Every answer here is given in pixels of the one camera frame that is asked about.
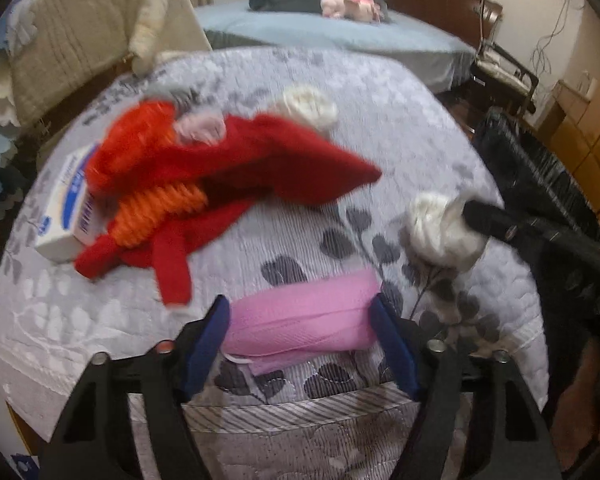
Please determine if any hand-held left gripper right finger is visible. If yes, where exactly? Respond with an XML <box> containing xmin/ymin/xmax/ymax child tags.
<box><xmin>369</xmin><ymin>292</ymin><xmax>563</xmax><ymax>480</ymax></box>

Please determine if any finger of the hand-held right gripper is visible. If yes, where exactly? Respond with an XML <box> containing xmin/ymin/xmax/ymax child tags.
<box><xmin>462</xmin><ymin>199</ymin><xmax>531</xmax><ymax>242</ymax></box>

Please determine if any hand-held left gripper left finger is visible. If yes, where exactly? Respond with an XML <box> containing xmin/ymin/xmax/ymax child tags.
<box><xmin>39</xmin><ymin>294</ymin><xmax>231</xmax><ymax>480</ymax></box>

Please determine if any black bag trash bin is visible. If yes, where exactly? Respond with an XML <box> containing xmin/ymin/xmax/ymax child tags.
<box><xmin>472</xmin><ymin>107</ymin><xmax>600</xmax><ymax>251</ymax></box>

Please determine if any pink face mask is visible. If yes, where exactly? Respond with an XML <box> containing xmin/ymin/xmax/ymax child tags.
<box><xmin>222</xmin><ymin>267</ymin><xmax>383</xmax><ymax>376</ymax></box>

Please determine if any orange foam net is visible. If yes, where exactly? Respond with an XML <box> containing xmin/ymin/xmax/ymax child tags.
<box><xmin>111</xmin><ymin>182</ymin><xmax>208</xmax><ymax>248</ymax></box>

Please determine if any white and blue box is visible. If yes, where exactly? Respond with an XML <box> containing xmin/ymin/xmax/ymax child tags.
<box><xmin>34</xmin><ymin>142</ymin><xmax>106</xmax><ymax>263</ymax></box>

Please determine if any red knit cloth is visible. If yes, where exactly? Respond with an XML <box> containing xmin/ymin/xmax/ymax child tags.
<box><xmin>75</xmin><ymin>112</ymin><xmax>383</xmax><ymax>308</ymax></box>

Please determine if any wooden cabinet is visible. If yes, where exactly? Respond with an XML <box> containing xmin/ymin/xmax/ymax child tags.
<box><xmin>535</xmin><ymin>80</ymin><xmax>600</xmax><ymax>221</ymax></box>

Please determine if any black chair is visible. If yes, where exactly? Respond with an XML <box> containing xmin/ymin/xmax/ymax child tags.
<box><xmin>470</xmin><ymin>40</ymin><xmax>540</xmax><ymax>116</ymax></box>

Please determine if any grey leaf printed quilt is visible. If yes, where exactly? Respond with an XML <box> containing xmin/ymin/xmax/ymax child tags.
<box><xmin>0</xmin><ymin>47</ymin><xmax>551</xmax><ymax>480</ymax></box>

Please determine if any pale pink sock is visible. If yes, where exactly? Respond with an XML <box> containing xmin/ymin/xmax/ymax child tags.
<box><xmin>174</xmin><ymin>112</ymin><xmax>227</xmax><ymax>147</ymax></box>

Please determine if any dark wooden headboard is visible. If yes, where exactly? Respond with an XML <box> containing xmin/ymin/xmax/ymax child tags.
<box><xmin>387</xmin><ymin>0</ymin><xmax>503</xmax><ymax>51</ymax></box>

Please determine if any grey-blue bed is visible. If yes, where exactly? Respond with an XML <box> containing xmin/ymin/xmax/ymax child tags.
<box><xmin>195</xmin><ymin>1</ymin><xmax>476</xmax><ymax>93</ymax></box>

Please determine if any pink plush toy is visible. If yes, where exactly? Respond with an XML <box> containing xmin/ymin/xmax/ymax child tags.
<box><xmin>321</xmin><ymin>0</ymin><xmax>383</xmax><ymax>22</ymax></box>

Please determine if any beige blanket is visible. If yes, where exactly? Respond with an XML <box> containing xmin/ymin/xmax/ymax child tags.
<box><xmin>7</xmin><ymin>0</ymin><xmax>213</xmax><ymax>128</ymax></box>

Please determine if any wall cable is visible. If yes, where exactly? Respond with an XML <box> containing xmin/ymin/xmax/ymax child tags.
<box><xmin>532</xmin><ymin>0</ymin><xmax>586</xmax><ymax>76</ymax></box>

